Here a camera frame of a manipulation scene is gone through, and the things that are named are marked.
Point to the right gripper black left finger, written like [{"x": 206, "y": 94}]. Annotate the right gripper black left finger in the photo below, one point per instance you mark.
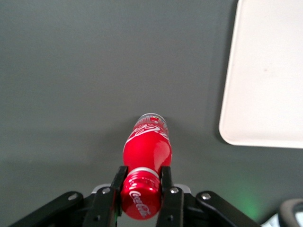
[{"x": 104, "y": 205}]

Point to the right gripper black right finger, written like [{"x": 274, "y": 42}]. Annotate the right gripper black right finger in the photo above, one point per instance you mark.
[{"x": 171, "y": 205}]

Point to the red coke bottle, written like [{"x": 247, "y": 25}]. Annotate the red coke bottle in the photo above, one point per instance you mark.
[{"x": 146, "y": 153}]

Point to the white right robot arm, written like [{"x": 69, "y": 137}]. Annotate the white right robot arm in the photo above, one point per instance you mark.
[{"x": 292, "y": 212}]

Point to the beige plastic tray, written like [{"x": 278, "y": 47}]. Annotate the beige plastic tray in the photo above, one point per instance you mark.
[{"x": 265, "y": 75}]

